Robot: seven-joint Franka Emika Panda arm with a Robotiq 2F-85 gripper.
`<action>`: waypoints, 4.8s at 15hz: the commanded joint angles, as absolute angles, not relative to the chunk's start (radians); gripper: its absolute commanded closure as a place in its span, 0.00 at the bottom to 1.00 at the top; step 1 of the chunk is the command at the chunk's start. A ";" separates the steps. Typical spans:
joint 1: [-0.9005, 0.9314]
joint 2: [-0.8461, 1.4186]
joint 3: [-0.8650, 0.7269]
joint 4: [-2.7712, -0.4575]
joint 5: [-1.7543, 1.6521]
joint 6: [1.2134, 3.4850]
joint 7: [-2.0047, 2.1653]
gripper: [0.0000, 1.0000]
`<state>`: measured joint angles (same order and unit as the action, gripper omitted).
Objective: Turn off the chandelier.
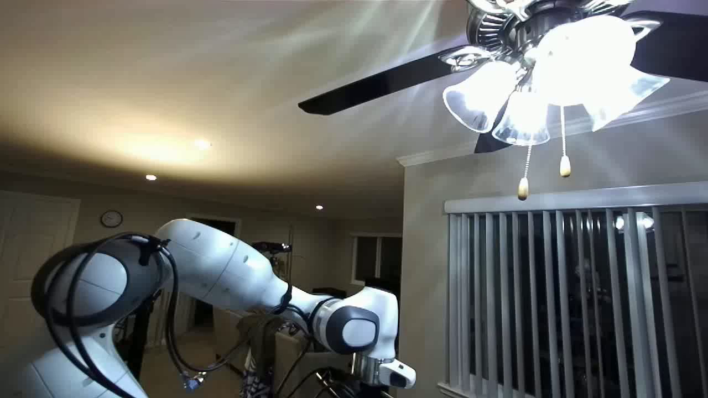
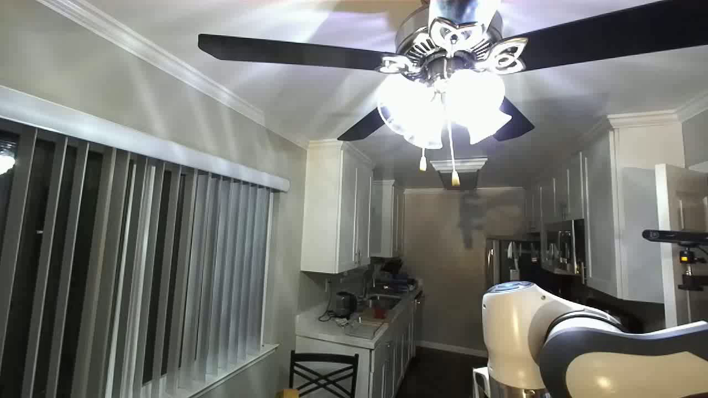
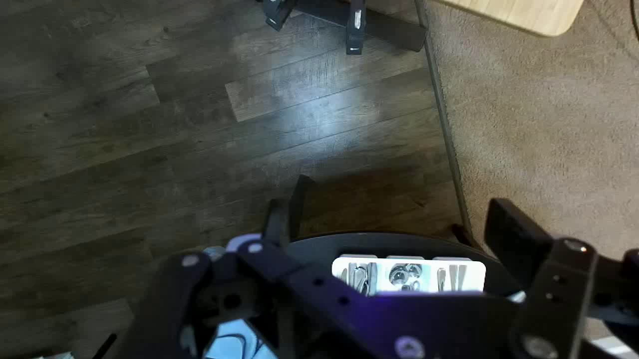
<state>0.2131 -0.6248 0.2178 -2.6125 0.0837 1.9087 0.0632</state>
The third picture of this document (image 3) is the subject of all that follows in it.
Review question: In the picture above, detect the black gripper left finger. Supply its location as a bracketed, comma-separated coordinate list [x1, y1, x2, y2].
[116, 173, 436, 359]

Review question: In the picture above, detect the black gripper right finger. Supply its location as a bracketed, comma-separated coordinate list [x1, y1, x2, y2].
[484, 197, 639, 359]

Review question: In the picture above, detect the white printed label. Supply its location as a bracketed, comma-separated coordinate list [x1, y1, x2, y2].
[330, 253, 490, 297]

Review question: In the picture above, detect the metal floor threshold strip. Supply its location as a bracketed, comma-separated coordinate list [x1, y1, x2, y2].
[414, 0, 476, 235]

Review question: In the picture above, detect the light wooden table top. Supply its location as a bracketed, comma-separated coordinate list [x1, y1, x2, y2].
[442, 0, 587, 38]

